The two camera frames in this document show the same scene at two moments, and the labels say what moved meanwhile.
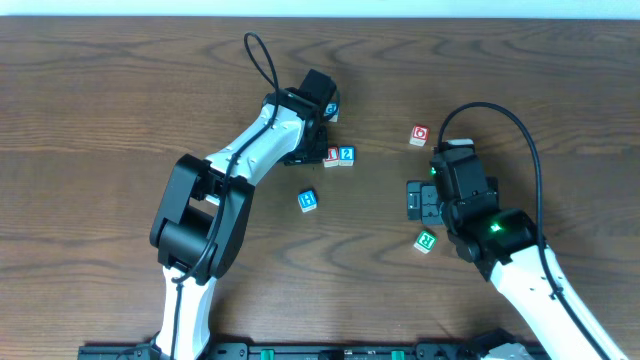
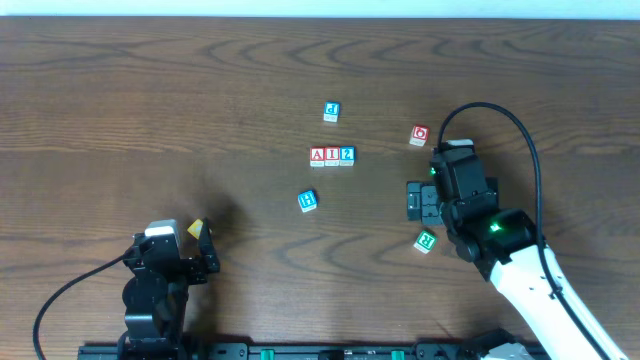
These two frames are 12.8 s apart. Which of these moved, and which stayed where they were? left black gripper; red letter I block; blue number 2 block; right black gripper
Moved: left black gripper
Stayed: right black gripper; blue number 2 block; red letter I block
